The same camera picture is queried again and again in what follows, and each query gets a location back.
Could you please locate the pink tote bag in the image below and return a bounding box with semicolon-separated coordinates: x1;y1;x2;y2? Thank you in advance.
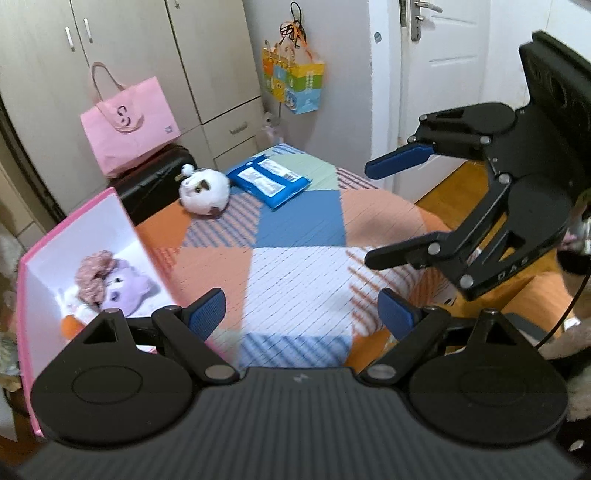
80;62;182;179

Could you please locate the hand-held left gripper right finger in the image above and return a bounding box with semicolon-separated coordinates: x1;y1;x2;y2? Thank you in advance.
360;290;539;386

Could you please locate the black suitcase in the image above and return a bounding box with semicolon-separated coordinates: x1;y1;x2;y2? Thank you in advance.
113;144;198;227

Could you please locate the black cable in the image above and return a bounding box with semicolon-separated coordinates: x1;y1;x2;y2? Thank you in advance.
538;272;591;350

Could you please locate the pink storage box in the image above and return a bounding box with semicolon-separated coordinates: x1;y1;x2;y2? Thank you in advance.
16;187;241;438

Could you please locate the blue wet wipes pack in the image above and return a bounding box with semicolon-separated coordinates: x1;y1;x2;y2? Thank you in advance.
226;155;313;211

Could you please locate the patchwork blanket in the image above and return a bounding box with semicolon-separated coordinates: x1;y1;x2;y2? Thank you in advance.
134;143;467;370

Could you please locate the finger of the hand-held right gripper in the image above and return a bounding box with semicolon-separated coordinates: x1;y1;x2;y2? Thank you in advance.
365;182;513;273
365;102;518;180

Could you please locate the white door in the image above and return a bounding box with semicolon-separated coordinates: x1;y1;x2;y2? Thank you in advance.
399;0;493;204

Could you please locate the purple plush toy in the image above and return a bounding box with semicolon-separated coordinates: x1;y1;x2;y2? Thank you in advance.
99;259;163;319

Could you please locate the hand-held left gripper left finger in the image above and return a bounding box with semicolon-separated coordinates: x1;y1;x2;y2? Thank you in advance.
69;288;240;386

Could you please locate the colourful paper gift bag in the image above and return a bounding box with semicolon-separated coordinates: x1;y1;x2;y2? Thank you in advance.
262;2;327;116

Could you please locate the metal door handle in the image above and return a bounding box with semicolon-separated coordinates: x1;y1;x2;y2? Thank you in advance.
410;0;443;43

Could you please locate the beige wooden wardrobe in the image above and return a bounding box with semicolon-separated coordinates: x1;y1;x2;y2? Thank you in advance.
0;0;265;232

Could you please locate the white plastic bag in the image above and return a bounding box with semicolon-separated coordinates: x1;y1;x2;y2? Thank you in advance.
261;112;283;145

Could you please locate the white round plush toy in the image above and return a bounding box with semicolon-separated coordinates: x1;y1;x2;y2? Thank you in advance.
179;164;232;219

